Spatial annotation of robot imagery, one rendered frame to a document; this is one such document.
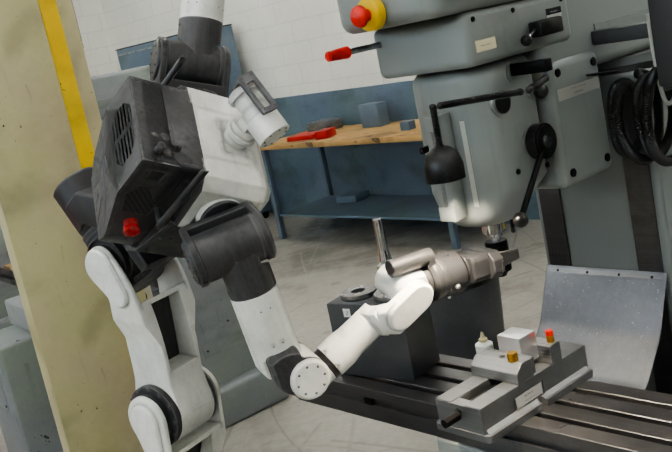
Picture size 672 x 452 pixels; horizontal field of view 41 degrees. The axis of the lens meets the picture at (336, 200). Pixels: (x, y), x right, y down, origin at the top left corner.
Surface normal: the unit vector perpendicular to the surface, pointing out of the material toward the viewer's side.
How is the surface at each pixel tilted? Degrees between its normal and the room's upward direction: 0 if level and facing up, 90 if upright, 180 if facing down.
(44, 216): 90
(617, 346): 45
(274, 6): 90
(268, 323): 93
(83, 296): 90
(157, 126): 58
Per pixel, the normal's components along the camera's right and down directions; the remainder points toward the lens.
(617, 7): 0.66, 0.00
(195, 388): 0.76, -0.21
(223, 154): 0.58, -0.56
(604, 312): -0.74, -0.20
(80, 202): -0.56, 0.26
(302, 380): 0.38, 0.15
